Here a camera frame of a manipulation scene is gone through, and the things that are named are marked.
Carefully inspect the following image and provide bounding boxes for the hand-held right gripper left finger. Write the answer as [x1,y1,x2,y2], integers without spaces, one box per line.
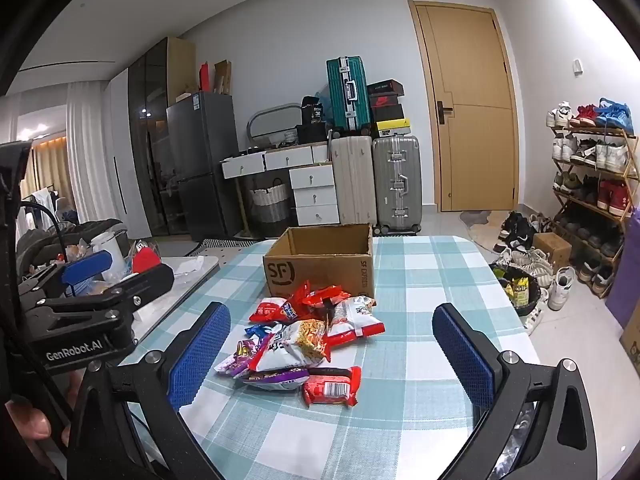
[67,301,232,480]

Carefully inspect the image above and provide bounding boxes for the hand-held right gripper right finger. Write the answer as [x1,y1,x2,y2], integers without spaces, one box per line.
[431,303,598,480]

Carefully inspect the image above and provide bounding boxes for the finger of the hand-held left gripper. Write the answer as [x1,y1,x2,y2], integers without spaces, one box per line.
[20,251,113,303]
[27,266,176,317]

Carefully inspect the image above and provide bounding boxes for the small purple yellow packet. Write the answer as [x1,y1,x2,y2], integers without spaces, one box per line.
[215,338,261,377]

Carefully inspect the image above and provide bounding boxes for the blue cookie packet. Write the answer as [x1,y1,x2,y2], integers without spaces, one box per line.
[244,323,282,342]

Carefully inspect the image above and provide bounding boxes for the purple snack packet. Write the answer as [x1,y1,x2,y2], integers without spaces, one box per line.
[235,366,311,392]

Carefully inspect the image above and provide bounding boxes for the red white candy packet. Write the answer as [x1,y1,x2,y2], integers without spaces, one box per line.
[249,297,288,323]

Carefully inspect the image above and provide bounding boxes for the white noodle snack packet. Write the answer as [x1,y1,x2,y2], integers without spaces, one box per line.
[248,319,328,372]

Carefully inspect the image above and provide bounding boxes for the white red snack packet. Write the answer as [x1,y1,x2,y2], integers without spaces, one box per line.
[325,296,386,347]

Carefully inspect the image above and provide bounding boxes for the red barcode snack packet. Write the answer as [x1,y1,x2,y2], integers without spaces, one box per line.
[301,366,362,407]

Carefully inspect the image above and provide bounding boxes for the small red snack packet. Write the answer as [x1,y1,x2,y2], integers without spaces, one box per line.
[306,285,352,311]

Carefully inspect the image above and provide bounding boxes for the person's left hand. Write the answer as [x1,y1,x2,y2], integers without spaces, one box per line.
[4,399,53,443]

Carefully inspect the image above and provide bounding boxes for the red bag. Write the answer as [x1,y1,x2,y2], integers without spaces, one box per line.
[131,247,161,276]

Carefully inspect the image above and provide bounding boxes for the white kettle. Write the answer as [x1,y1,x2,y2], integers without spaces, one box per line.
[90,232,130,281]

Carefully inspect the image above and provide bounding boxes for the white side table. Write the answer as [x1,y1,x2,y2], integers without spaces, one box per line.
[117,255,221,341]

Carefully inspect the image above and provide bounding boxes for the dark sofa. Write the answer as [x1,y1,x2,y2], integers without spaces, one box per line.
[15,219,128,281]

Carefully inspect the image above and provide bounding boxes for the clothes rack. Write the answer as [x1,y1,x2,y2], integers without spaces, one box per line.
[17,187,66,231]

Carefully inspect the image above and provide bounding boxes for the striped floor mat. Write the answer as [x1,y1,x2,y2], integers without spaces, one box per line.
[192,237,266,256]

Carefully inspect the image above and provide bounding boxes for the black trash bin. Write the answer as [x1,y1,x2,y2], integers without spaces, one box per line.
[492,262,549,317]

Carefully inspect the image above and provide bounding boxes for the white curtain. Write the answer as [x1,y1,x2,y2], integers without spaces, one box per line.
[65,80,118,226]

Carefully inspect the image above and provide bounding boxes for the grey refrigerator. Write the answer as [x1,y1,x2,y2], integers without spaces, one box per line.
[166,91,244,242]

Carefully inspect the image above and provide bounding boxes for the dark glass cabinet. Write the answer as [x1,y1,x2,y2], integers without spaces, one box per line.
[127,36,197,238]

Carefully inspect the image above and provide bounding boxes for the small cardboard box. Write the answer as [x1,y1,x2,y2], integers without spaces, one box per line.
[531,232,573,270]

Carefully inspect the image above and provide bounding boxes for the floor rug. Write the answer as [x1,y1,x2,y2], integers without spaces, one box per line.
[459,209,513,251]

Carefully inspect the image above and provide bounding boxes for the pile of sneakers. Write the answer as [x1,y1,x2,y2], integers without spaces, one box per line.
[492,210,578,336]

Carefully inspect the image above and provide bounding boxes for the woven laundry basket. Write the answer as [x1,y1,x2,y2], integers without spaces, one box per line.
[248,179,292,226]

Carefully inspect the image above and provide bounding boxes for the printed cardboard box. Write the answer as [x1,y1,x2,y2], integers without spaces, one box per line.
[619,305,640,363]

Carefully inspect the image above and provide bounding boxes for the purple bag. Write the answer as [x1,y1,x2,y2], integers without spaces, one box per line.
[605,205,640,331]

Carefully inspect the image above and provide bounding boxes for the white drawer desk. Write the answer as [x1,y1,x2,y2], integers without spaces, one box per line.
[221,141,342,228]

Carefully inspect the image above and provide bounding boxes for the silver suitcase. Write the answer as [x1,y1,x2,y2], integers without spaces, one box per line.
[371,134,423,236]

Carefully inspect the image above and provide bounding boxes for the beige suitcase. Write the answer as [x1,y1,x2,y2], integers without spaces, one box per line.
[329,135,379,228]

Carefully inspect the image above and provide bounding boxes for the flat cardboard pieces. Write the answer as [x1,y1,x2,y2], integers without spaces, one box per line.
[214,60,233,95]

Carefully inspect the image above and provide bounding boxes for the wooden door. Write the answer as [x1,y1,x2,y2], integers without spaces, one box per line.
[407,0,522,213]

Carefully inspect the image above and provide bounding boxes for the black bag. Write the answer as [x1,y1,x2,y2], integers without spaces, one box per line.
[300,95,326,126]

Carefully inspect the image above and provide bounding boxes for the yellow shoe box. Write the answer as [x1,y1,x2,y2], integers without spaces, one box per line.
[374,118,412,137]

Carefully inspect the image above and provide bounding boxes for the wooden shoe rack with shoes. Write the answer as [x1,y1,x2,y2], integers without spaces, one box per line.
[545,97,640,296]

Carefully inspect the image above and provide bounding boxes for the teal suitcase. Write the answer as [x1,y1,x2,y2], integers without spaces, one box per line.
[326,56,374,134]

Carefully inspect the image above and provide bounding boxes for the black cable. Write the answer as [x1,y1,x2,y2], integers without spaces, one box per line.
[19,201,68,266]

